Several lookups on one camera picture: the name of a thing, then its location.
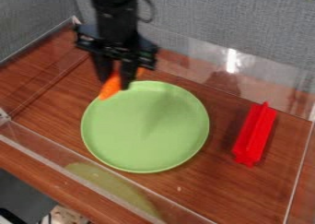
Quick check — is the clear acrylic barrier wall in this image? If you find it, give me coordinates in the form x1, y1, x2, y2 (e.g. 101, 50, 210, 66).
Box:
0, 24, 315, 224

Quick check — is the clear acrylic corner bracket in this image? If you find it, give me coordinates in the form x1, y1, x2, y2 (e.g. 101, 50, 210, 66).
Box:
70, 16, 82, 28

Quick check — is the black cable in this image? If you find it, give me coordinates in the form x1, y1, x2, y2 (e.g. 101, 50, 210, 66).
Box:
136, 0, 157, 23

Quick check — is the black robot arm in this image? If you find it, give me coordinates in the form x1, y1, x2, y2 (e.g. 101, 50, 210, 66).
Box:
73, 0, 158, 89

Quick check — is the orange toy carrot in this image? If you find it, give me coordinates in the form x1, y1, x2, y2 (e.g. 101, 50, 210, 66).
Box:
97, 68, 121, 100

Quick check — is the red plastic block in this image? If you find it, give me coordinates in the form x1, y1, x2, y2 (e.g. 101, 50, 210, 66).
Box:
231, 101, 276, 167

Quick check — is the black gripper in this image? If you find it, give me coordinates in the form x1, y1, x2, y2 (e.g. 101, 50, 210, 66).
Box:
73, 24, 158, 90

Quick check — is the green round plate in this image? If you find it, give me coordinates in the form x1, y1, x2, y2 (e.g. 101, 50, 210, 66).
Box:
80, 81, 210, 173

